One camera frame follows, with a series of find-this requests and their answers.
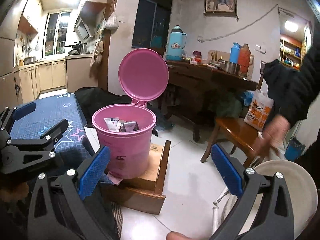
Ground wooden stool box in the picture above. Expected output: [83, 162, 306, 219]
[102, 140, 171, 215]

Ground black jacket sleeve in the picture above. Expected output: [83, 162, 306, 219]
[264, 30, 319, 127]

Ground orange thermos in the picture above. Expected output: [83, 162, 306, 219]
[238, 43, 251, 77]

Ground range hood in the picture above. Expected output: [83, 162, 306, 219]
[74, 1, 106, 42]

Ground kitchen window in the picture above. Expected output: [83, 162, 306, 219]
[42, 11, 71, 57]

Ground beige kitchen cabinets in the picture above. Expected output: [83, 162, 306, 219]
[14, 54, 98, 104]

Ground pink trash bin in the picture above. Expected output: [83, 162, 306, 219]
[92, 104, 156, 179]

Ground blue grid tablecloth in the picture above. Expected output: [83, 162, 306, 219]
[10, 93, 93, 166]

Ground steel kettle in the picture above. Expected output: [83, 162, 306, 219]
[76, 41, 87, 54]

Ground dark window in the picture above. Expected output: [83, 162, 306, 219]
[132, 0, 172, 49]

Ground wooden chair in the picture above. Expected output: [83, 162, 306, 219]
[200, 62, 270, 168]

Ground blue thermos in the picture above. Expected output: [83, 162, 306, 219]
[229, 42, 240, 64]

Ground pink bin lid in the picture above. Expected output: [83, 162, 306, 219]
[118, 48, 169, 106]

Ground white blue plastic pouch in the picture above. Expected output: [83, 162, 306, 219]
[104, 117, 121, 132]

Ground person's right hand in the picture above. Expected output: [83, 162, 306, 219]
[260, 114, 291, 155]

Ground hanging towel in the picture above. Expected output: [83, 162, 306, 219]
[90, 40, 104, 67]

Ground silver refrigerator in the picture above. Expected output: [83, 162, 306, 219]
[1, 0, 26, 112]

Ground orange white shopping bag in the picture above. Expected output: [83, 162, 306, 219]
[244, 89, 274, 131]

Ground dark wooden side table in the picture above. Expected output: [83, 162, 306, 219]
[157, 60, 258, 142]

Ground teal thermos flask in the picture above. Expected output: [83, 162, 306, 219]
[165, 25, 187, 61]

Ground framed picture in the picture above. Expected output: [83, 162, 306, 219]
[204, 0, 237, 17]

